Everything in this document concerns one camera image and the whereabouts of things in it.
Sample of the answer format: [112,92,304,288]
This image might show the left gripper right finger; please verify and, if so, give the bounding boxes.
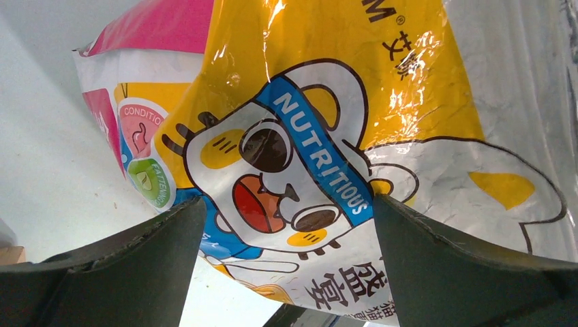
[373,195,577,326]

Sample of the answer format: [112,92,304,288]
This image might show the cat food bag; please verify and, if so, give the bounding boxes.
[74,1,577,326]

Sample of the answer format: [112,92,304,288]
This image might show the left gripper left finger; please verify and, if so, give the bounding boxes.
[1,198,207,326]

